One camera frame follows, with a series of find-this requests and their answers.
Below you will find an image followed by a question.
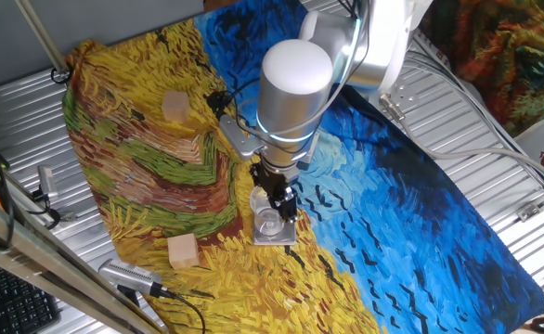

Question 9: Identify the white box with red logo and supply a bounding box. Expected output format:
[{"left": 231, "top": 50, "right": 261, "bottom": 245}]
[{"left": 515, "top": 110, "right": 544, "bottom": 186}]

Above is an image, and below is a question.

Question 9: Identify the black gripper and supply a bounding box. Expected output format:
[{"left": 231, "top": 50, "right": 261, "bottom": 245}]
[{"left": 249, "top": 161, "right": 300, "bottom": 224}]

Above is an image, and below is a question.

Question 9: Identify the aluminium frame beam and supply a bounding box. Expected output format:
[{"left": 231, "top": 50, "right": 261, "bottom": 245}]
[{"left": 0, "top": 187, "right": 164, "bottom": 334}]

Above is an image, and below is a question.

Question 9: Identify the colourful painted cloth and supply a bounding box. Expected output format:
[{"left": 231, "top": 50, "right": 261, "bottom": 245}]
[{"left": 420, "top": 0, "right": 544, "bottom": 138}]

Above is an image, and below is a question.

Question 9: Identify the silver metal bracket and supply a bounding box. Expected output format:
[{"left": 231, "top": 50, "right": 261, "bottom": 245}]
[{"left": 516, "top": 178, "right": 544, "bottom": 223}]

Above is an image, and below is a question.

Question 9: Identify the black foam microphone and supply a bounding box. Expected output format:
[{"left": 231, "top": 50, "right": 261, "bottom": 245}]
[{"left": 205, "top": 90, "right": 229, "bottom": 112}]

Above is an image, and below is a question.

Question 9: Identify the painted blue and yellow tablecloth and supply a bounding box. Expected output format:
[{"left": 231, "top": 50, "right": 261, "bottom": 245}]
[{"left": 62, "top": 0, "right": 544, "bottom": 334}]

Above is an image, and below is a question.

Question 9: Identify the clear glass cup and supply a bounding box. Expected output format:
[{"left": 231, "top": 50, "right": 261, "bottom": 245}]
[{"left": 248, "top": 185, "right": 286, "bottom": 238}]

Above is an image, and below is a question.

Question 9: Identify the thin black camera cable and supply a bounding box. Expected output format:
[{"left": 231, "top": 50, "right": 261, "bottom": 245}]
[{"left": 25, "top": 187, "right": 62, "bottom": 232}]

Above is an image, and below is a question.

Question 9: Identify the ribbed silver camera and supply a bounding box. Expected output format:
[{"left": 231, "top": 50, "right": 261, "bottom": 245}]
[{"left": 97, "top": 258, "right": 169, "bottom": 299}]

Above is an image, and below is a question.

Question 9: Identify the grey hose with metal connector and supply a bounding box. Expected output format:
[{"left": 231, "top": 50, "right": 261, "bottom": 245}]
[{"left": 378, "top": 92, "right": 544, "bottom": 186}]

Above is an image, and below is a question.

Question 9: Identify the small silver clamped camera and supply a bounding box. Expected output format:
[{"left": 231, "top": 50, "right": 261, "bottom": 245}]
[{"left": 37, "top": 164, "right": 59, "bottom": 201}]

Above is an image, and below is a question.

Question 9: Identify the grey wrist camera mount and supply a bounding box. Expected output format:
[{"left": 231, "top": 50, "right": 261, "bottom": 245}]
[{"left": 218, "top": 113, "right": 266, "bottom": 162}]

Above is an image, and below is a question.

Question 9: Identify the wooden cube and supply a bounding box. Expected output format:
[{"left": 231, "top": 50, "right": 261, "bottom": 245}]
[
  {"left": 167, "top": 233, "right": 201, "bottom": 271},
  {"left": 161, "top": 90, "right": 192, "bottom": 124}
]

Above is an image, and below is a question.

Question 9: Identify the grey metal pole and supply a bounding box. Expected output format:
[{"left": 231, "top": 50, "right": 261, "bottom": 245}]
[{"left": 14, "top": 0, "right": 71, "bottom": 78}]

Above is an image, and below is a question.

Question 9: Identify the black keyboard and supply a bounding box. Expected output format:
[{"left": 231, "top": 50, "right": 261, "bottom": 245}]
[{"left": 0, "top": 260, "right": 62, "bottom": 334}]

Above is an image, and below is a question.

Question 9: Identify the silver digital scale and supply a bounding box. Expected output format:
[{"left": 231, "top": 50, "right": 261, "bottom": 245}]
[{"left": 252, "top": 215, "right": 298, "bottom": 247}]

